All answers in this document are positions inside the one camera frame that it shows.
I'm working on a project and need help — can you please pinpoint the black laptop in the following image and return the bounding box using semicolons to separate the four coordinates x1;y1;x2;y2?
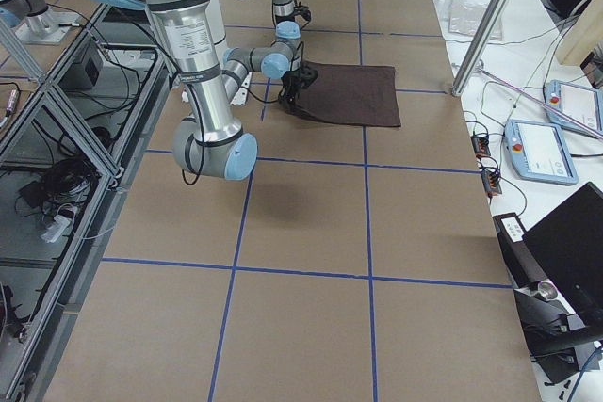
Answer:
524;182;602;325

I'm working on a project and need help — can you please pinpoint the aluminium frame post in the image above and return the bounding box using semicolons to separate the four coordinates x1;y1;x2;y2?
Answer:
450;0;510;97

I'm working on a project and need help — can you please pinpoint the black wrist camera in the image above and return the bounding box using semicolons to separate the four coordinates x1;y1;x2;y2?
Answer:
293;0;312;23
299;63;318;89

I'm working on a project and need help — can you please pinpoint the blue teach pendant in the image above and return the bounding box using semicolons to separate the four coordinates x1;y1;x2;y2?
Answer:
504;120;579;185
545;80;602;135

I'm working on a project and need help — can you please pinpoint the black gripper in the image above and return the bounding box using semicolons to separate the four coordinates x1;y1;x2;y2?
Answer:
278;67;305;106

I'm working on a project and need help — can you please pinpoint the near blue teach pendant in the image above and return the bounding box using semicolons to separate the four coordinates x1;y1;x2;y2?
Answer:
504;120;579;185

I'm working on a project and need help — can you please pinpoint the aluminium side frame rail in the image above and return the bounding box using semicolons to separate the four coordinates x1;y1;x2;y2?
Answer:
1;7;169;401

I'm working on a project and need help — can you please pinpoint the black box white label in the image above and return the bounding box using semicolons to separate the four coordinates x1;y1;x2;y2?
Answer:
493;213;546;288

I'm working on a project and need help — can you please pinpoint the clear plastic bag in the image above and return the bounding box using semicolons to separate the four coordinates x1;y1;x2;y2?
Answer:
448;0;488;37

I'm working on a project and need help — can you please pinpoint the dark brown t-shirt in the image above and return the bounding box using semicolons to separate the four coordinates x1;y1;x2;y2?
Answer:
283;61;401;128

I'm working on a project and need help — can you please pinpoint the far blue teach pendant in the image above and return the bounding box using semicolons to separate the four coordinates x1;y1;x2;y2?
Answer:
545;80;602;135

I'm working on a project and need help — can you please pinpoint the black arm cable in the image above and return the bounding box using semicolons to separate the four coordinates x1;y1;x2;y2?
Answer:
180;39;307;186

